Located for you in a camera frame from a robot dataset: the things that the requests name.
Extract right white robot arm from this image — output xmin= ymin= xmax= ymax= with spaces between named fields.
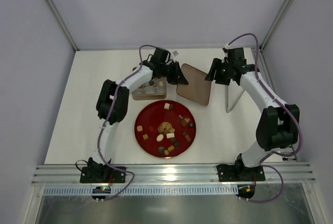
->
xmin=205 ymin=47 xmax=302 ymax=182

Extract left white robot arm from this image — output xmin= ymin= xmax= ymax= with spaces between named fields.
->
xmin=80 ymin=44 xmax=180 ymax=183

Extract white rectangular chocolate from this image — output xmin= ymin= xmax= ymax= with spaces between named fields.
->
xmin=166 ymin=133 xmax=174 ymax=139

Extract gold tin box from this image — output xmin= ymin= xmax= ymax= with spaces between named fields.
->
xmin=126 ymin=66 xmax=167 ymax=101

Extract white slotted cable duct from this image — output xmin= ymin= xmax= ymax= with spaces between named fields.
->
xmin=43 ymin=184 xmax=238 ymax=197

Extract gold tin lid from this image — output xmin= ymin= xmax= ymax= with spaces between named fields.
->
xmin=176 ymin=64 xmax=211 ymax=106

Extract grey brown round chocolate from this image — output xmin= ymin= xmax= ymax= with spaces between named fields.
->
xmin=158 ymin=146 xmax=165 ymax=154

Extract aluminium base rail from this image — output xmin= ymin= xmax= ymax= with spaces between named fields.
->
xmin=32 ymin=161 xmax=315 ymax=185

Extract metal serving tongs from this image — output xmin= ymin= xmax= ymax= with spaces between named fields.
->
xmin=225 ymin=86 xmax=245 ymax=114

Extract white swirl oval chocolate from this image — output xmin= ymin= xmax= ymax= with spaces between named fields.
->
xmin=156 ymin=134 xmax=164 ymax=142

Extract red round tray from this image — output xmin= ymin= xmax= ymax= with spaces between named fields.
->
xmin=134 ymin=100 xmax=197 ymax=158

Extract aluminium frame post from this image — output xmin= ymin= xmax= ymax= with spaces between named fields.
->
xmin=44 ymin=0 xmax=79 ymax=52

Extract dark square chocolate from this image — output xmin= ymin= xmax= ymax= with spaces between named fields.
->
xmin=174 ymin=141 xmax=181 ymax=147

